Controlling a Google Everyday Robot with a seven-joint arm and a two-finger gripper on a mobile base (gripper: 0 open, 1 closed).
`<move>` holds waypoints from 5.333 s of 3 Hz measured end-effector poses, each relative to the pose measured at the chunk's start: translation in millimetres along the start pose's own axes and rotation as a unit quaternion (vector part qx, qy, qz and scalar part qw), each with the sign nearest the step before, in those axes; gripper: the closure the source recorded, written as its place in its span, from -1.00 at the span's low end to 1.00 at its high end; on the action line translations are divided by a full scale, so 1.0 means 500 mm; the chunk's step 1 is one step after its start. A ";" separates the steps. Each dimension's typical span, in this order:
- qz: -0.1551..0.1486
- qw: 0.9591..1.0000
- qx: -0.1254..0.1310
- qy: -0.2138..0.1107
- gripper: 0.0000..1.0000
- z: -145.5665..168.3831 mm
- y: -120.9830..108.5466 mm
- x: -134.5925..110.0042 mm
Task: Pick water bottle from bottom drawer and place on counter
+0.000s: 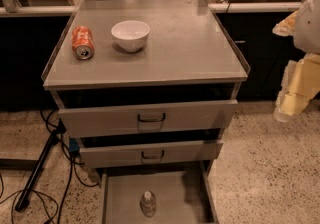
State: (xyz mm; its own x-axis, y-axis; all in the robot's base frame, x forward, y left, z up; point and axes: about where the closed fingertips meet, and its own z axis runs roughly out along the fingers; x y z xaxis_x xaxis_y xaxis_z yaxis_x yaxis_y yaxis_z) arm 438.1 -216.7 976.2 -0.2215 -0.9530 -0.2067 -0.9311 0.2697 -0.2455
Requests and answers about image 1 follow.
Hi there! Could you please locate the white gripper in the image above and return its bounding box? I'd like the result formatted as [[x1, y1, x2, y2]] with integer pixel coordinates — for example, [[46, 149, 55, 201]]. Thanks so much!
[[272, 0, 320, 122]]

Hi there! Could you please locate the clear plastic water bottle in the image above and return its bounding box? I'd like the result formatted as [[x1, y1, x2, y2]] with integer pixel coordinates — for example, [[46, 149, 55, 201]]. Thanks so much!
[[140, 191, 156, 218]]

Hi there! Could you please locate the grey top drawer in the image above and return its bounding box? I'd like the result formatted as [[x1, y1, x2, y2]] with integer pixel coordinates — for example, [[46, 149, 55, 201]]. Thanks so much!
[[59, 100, 238, 138]]

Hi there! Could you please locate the grey drawer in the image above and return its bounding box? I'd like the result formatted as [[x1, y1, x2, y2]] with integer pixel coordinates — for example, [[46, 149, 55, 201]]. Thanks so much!
[[99, 170, 219, 224], [59, 100, 238, 138], [80, 140, 222, 168]]

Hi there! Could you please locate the grey drawer cabinet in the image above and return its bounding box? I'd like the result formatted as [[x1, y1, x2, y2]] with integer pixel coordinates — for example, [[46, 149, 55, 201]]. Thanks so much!
[[41, 0, 252, 182]]

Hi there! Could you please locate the grey bottom drawer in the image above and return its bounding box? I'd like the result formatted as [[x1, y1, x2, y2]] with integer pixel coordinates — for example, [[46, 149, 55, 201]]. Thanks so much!
[[99, 170, 219, 224]]

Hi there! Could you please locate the grey middle drawer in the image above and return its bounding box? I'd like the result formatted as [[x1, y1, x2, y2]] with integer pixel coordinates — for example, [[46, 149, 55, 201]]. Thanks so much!
[[80, 140, 222, 168]]

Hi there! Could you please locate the white ceramic bowl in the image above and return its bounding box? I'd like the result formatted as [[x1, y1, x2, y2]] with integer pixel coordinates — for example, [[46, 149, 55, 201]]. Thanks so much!
[[111, 20, 150, 52]]

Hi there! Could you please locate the orange soda can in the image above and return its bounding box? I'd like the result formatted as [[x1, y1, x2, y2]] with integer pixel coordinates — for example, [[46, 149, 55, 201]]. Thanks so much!
[[71, 26, 94, 60]]

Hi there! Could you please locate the black tripod leg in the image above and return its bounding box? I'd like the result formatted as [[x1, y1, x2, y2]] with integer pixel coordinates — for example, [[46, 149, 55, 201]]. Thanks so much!
[[15, 120, 66, 212]]

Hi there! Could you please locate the black top drawer handle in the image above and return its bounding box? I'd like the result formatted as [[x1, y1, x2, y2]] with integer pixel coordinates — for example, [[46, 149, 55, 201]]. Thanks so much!
[[137, 113, 166, 123]]

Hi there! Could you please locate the black drawer handle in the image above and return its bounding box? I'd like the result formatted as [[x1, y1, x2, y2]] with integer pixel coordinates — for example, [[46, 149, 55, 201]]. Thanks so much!
[[141, 150, 165, 160], [137, 113, 166, 123]]

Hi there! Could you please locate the black middle drawer handle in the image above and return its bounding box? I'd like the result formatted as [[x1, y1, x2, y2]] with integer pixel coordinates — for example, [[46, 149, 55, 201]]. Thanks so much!
[[141, 150, 165, 160]]

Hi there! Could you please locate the black floor cable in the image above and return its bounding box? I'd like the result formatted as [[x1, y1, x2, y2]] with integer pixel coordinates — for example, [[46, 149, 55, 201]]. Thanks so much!
[[0, 107, 100, 224]]

